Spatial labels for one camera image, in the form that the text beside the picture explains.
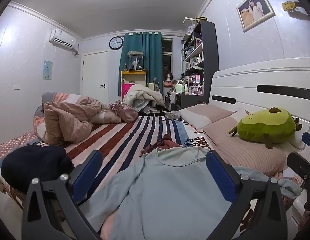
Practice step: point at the blue wall poster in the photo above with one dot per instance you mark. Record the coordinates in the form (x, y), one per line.
(47, 70)

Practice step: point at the round wall clock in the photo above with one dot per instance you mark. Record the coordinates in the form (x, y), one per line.
(116, 43)

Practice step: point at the yellow shelf unit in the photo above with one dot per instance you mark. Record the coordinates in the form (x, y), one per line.
(137, 77)

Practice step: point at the light blue sweatshirt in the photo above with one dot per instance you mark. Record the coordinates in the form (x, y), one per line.
(166, 194)

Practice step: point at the framed wall photo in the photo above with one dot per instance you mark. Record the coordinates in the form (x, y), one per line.
(254, 12)

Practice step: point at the pink ribbed near pillow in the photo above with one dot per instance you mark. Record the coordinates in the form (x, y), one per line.
(238, 152)

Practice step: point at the white air conditioner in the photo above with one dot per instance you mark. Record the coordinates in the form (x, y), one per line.
(64, 40)

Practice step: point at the green avocado plush toy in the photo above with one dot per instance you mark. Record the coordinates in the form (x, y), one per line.
(271, 126)

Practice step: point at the pink far pillow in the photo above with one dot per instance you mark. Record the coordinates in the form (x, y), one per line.
(202, 115)

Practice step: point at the maroon red garment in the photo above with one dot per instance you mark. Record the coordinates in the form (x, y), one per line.
(165, 143)

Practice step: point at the striped fleece blanket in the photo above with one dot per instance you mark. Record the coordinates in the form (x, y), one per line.
(120, 145)

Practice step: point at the magenta pink bag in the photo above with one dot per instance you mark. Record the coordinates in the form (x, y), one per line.
(125, 88)

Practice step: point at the pink satin bag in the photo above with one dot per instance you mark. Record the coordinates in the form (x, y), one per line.
(125, 112)

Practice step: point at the white door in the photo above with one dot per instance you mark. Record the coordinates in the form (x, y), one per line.
(95, 75)

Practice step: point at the tan pink crumpled duvet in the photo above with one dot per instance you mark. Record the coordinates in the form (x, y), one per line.
(70, 118)

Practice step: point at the cream clothes pile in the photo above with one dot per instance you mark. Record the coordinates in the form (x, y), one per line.
(138, 96)

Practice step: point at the white bed headboard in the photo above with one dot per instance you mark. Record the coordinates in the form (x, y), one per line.
(281, 83)

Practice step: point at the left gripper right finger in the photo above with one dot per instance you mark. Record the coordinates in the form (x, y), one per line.
(268, 219)

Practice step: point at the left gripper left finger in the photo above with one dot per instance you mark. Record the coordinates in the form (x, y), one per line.
(39, 219)

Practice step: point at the dark navy garment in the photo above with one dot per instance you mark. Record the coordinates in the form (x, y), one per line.
(32, 161)

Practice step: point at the black bookshelf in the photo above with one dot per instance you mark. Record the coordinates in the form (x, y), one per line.
(200, 57)

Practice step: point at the yellow guitar headstock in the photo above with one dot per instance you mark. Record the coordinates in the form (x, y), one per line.
(290, 5)

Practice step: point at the glass display case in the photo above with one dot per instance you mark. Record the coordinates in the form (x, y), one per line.
(135, 60)

